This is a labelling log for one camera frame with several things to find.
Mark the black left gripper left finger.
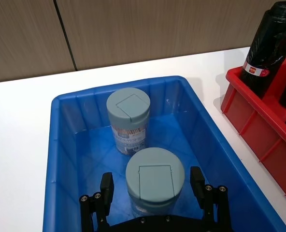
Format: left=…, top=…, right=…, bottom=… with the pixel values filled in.
left=79, top=172, right=115, bottom=232

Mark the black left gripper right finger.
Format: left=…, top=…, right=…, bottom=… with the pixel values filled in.
left=189, top=166, right=233, bottom=232

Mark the grey-blue lidded canister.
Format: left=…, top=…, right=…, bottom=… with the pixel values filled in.
left=106, top=87, right=150, bottom=157
left=125, top=146, right=185, bottom=218

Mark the blue plastic bin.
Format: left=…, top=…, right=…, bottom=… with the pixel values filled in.
left=42, top=75, right=286, bottom=232

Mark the red plastic bin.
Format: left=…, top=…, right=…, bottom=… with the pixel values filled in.
left=220, top=56, right=286, bottom=210

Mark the black bag roll with label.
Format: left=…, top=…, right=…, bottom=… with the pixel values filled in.
left=239, top=1, right=286, bottom=99

